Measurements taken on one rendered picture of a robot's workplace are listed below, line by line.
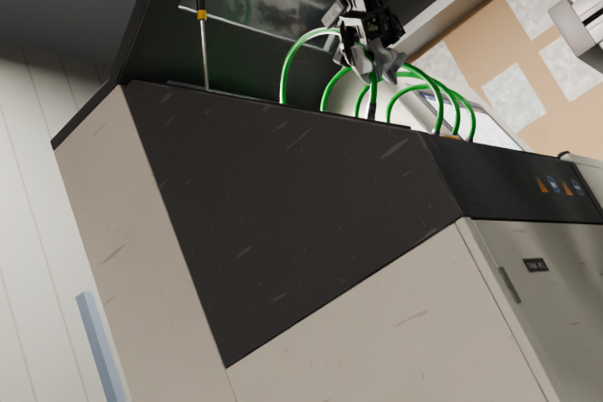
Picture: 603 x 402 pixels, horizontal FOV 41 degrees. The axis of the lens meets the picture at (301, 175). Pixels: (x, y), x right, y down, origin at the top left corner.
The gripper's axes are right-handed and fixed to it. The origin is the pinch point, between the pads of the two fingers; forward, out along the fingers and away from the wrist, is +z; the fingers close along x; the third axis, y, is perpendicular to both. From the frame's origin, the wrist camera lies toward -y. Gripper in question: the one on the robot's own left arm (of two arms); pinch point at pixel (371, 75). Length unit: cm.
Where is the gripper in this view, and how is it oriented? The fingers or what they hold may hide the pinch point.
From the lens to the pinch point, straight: 165.3
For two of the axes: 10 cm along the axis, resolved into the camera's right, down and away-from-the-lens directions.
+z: 2.9, 8.7, 3.9
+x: 8.0, -4.4, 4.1
